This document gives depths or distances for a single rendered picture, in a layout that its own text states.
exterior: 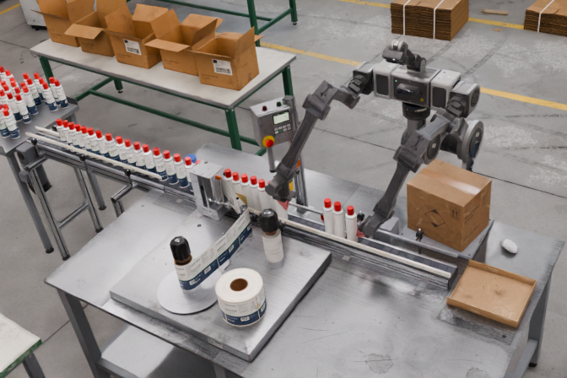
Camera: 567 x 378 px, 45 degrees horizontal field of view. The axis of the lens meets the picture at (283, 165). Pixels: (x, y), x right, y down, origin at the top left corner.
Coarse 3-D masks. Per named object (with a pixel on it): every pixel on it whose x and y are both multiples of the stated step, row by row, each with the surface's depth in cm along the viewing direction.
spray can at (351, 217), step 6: (348, 210) 314; (348, 216) 316; (354, 216) 316; (348, 222) 317; (354, 222) 317; (348, 228) 319; (354, 228) 319; (348, 234) 322; (354, 234) 321; (354, 240) 323
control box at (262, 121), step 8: (264, 104) 322; (272, 104) 321; (256, 112) 317; (264, 112) 316; (272, 112) 316; (256, 120) 317; (264, 120) 317; (272, 120) 318; (256, 128) 322; (264, 128) 319; (272, 128) 321; (256, 136) 327; (264, 136) 321; (272, 136) 323; (280, 136) 325; (288, 136) 326; (264, 144) 324
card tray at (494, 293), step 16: (464, 272) 308; (480, 272) 307; (496, 272) 305; (464, 288) 301; (480, 288) 300; (496, 288) 299; (512, 288) 297; (528, 288) 296; (448, 304) 295; (464, 304) 289; (480, 304) 292; (496, 304) 291; (512, 304) 290; (496, 320) 284; (512, 320) 279
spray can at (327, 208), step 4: (324, 200) 321; (328, 200) 321; (324, 204) 322; (328, 204) 321; (324, 208) 323; (328, 208) 322; (332, 208) 323; (324, 212) 323; (328, 212) 322; (324, 216) 325; (328, 216) 324; (332, 216) 324; (324, 220) 327; (328, 220) 325; (332, 220) 326; (328, 224) 327; (332, 224) 327; (328, 228) 328; (332, 228) 328; (328, 232) 330; (332, 232) 330
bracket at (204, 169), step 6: (204, 162) 348; (192, 168) 345; (198, 168) 344; (204, 168) 344; (210, 168) 343; (216, 168) 342; (222, 168) 343; (198, 174) 340; (204, 174) 339; (210, 174) 339
